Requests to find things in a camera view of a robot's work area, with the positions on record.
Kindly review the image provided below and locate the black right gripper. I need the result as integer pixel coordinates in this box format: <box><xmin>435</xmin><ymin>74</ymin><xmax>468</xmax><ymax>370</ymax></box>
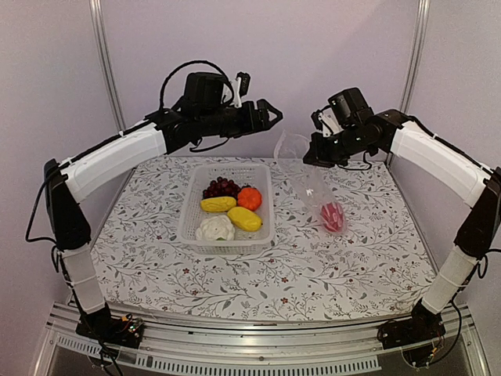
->
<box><xmin>303</xmin><ymin>124</ymin><xmax>374</xmax><ymax>168</ymax></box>

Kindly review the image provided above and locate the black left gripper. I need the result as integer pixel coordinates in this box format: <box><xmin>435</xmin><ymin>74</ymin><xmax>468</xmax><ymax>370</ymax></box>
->
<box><xmin>200</xmin><ymin>99</ymin><xmax>284</xmax><ymax>139</ymax></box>

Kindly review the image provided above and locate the clear zip top bag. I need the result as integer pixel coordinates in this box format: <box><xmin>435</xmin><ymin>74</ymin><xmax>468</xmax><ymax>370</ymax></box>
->
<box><xmin>273</xmin><ymin>131</ymin><xmax>347</xmax><ymax>235</ymax></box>

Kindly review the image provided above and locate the white perforated plastic basket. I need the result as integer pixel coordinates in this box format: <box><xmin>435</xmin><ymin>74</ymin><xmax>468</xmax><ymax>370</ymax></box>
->
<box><xmin>177</xmin><ymin>162</ymin><xmax>276</xmax><ymax>255</ymax></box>

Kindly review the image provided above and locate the red toy bell pepper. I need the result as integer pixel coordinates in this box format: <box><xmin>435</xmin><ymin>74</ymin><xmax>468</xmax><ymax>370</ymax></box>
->
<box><xmin>320</xmin><ymin>202</ymin><xmax>345</xmax><ymax>233</ymax></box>

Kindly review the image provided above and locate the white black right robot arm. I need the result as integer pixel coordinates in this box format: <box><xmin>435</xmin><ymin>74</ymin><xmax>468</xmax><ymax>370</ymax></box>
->
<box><xmin>304</xmin><ymin>110</ymin><xmax>500</xmax><ymax>342</ymax></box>

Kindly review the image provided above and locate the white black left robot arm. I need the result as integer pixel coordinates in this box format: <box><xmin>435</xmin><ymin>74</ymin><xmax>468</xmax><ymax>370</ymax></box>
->
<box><xmin>37</xmin><ymin>60</ymin><xmax>283</xmax><ymax>340</ymax></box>

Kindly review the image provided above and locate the orange toy pumpkin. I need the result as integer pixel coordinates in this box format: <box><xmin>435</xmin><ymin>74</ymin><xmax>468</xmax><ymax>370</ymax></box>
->
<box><xmin>237</xmin><ymin>186</ymin><xmax>262</xmax><ymax>212</ymax></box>

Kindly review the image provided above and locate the dark red grape bunch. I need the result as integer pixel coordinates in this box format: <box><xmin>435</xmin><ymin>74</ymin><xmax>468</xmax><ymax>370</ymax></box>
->
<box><xmin>202</xmin><ymin>176</ymin><xmax>251</xmax><ymax>199</ymax></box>

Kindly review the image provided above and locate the yellow toy mango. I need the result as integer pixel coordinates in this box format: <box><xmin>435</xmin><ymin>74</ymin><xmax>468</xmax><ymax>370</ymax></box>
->
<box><xmin>227</xmin><ymin>206</ymin><xmax>262</xmax><ymax>232</ymax></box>

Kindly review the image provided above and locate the white toy cauliflower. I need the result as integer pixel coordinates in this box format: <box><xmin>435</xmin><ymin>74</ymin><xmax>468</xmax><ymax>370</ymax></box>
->
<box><xmin>195</xmin><ymin>215</ymin><xmax>236</xmax><ymax>241</ymax></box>

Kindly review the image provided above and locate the floral patterned table mat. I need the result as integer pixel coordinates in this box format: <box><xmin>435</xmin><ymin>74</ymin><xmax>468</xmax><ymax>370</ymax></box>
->
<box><xmin>92</xmin><ymin>157</ymin><xmax>434</xmax><ymax>321</ymax></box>

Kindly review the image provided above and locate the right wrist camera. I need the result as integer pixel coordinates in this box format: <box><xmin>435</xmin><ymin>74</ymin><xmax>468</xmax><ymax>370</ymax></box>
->
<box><xmin>311</xmin><ymin>87</ymin><xmax>374</xmax><ymax>137</ymax></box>

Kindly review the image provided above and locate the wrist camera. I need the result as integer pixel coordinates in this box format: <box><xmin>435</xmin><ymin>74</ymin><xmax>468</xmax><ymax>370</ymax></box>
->
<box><xmin>183</xmin><ymin>71</ymin><xmax>251</xmax><ymax>110</ymax></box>
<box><xmin>311</xmin><ymin>87</ymin><xmax>374</xmax><ymax>137</ymax></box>

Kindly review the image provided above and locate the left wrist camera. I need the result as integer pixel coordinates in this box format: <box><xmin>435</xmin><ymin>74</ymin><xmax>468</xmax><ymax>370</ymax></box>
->
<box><xmin>183</xmin><ymin>71</ymin><xmax>251</xmax><ymax>110</ymax></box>

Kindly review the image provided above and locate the right aluminium corner post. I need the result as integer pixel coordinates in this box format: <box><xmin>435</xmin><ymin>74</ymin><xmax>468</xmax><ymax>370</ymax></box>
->
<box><xmin>399</xmin><ymin>0</ymin><xmax>431</xmax><ymax>113</ymax></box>

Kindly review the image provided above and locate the aluminium corner post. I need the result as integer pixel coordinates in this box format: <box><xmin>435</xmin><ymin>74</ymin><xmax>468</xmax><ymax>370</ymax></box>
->
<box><xmin>88</xmin><ymin>0</ymin><xmax>126</xmax><ymax>132</ymax></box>
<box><xmin>399</xmin><ymin>0</ymin><xmax>431</xmax><ymax>113</ymax></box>

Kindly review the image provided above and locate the left aluminium corner post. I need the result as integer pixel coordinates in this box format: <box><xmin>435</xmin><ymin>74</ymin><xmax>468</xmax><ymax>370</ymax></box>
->
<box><xmin>88</xmin><ymin>0</ymin><xmax>126</xmax><ymax>132</ymax></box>

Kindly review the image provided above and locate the aluminium front rail frame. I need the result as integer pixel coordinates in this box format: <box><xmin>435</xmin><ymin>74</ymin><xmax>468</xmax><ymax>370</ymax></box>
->
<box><xmin>30</xmin><ymin>303</ymin><xmax>495</xmax><ymax>375</ymax></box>

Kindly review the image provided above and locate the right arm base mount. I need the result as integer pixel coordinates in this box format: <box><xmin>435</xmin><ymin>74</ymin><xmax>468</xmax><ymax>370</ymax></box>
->
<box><xmin>377</xmin><ymin>299</ymin><xmax>445</xmax><ymax>368</ymax></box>

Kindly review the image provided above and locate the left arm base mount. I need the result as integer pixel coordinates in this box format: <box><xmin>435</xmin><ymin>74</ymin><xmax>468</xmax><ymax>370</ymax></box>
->
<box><xmin>76</xmin><ymin>304</ymin><xmax>144</xmax><ymax>349</ymax></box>

